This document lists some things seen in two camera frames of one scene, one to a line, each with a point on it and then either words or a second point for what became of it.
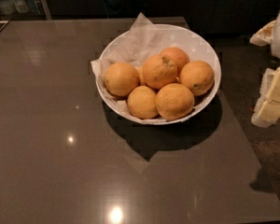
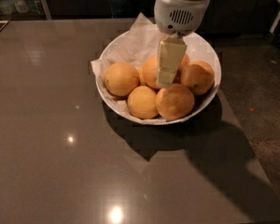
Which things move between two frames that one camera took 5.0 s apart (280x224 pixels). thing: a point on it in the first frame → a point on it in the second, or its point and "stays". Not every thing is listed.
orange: (175, 101) stays
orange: (159, 71) stays
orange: (142, 103) stays
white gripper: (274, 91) → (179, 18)
